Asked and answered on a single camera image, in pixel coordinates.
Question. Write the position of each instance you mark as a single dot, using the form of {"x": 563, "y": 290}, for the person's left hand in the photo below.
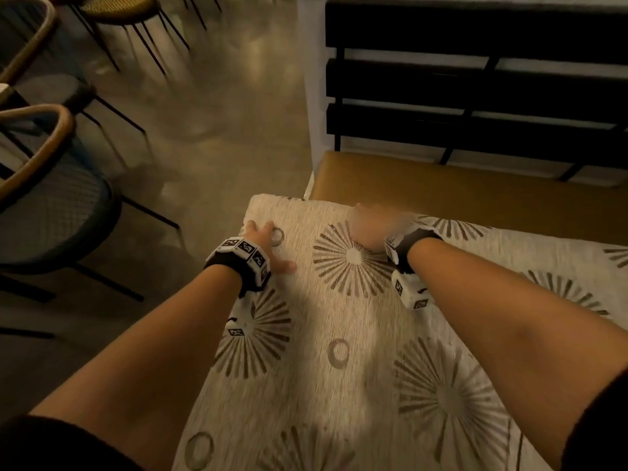
{"x": 262, "y": 245}

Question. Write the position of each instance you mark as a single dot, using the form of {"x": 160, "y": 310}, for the black right shirt sleeve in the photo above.
{"x": 601, "y": 426}

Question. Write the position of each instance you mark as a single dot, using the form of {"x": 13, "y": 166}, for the person's left forearm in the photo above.
{"x": 147, "y": 367}

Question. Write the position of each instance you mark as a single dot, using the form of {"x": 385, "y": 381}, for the person's right fingers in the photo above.
{"x": 362, "y": 223}

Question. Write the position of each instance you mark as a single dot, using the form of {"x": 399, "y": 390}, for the person's right hand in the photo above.
{"x": 378, "y": 228}

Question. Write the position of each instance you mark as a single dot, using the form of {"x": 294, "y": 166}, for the person's left thumb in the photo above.
{"x": 284, "y": 266}

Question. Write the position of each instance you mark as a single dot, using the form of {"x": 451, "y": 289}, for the person's right forearm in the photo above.
{"x": 510, "y": 328}

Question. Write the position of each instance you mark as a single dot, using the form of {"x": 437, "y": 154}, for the black shirt sleeve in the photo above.
{"x": 601, "y": 426}
{"x": 54, "y": 446}

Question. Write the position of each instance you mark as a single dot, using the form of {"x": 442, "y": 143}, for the beige sunburst patterned cushion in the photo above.
{"x": 343, "y": 348}

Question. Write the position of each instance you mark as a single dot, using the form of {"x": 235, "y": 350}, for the yellow woven seat chair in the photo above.
{"x": 122, "y": 7}

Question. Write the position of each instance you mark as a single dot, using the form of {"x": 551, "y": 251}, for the black wristband with marker cubes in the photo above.
{"x": 405, "y": 240}
{"x": 245, "y": 259}

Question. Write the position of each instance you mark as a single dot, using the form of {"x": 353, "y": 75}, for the black slatted bench, tan seat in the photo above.
{"x": 471, "y": 88}

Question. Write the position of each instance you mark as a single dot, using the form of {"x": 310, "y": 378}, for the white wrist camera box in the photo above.
{"x": 240, "y": 318}
{"x": 409, "y": 291}

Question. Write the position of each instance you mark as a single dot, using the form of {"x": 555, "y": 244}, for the black left shirt sleeve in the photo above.
{"x": 54, "y": 446}

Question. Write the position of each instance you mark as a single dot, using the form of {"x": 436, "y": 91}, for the dark chair with wooden armrest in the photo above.
{"x": 54, "y": 215}
{"x": 29, "y": 48}

